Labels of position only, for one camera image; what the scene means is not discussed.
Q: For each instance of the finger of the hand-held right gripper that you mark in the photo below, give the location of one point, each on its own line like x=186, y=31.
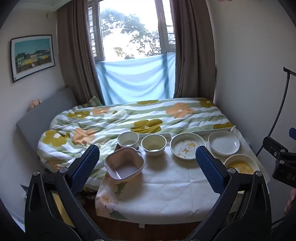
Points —
x=292, y=134
x=275, y=150

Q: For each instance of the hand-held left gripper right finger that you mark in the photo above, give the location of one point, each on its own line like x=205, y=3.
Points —
x=209, y=169

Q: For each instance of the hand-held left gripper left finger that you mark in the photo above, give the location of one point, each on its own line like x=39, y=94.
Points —
x=84, y=169

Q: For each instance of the pink square bowl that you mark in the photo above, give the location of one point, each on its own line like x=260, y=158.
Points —
x=124, y=166

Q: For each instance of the person's right hand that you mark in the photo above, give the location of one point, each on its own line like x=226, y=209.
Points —
x=291, y=201

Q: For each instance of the plain white plate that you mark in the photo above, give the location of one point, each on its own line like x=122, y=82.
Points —
x=223, y=141

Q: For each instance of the yellow inside bowl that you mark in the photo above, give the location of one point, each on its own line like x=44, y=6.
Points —
x=240, y=165

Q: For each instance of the white duck print plate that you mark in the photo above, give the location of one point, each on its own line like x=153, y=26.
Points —
x=185, y=146

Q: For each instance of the floral tablecloth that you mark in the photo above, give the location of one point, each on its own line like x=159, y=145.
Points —
x=166, y=185

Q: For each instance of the white round bowl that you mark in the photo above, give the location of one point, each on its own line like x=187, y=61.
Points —
x=127, y=140

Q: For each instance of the pale yellow round bowl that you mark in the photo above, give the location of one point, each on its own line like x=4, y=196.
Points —
x=153, y=144

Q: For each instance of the floral pillow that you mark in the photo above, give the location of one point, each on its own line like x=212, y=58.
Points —
x=94, y=102

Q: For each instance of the grey headboard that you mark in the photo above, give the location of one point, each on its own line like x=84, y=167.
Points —
x=46, y=111

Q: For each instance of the floral striped duvet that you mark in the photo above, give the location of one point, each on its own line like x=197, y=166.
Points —
x=138, y=113

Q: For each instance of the small plush toy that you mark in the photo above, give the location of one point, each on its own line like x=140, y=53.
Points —
x=35, y=103

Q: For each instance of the light blue cloth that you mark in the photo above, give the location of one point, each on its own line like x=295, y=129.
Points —
x=136, y=78

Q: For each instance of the framed wall picture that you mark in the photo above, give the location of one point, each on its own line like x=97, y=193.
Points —
x=32, y=58

